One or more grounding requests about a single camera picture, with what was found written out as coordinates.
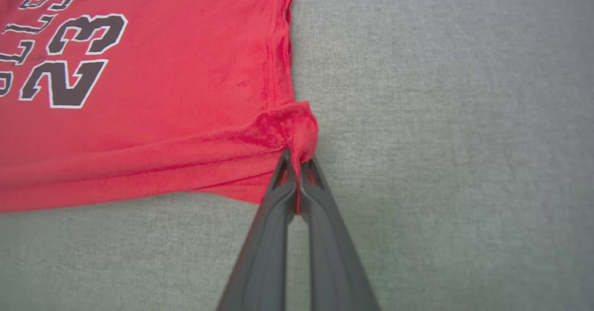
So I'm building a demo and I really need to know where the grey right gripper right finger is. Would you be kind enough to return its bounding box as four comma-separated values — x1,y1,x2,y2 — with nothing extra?
297,155,382,311

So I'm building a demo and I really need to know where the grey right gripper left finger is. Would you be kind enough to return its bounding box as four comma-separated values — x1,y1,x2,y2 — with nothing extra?
216,148,297,311

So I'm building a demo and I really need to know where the red and white basketball jersey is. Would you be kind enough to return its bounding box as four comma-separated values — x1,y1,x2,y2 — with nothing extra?
0,0,320,228

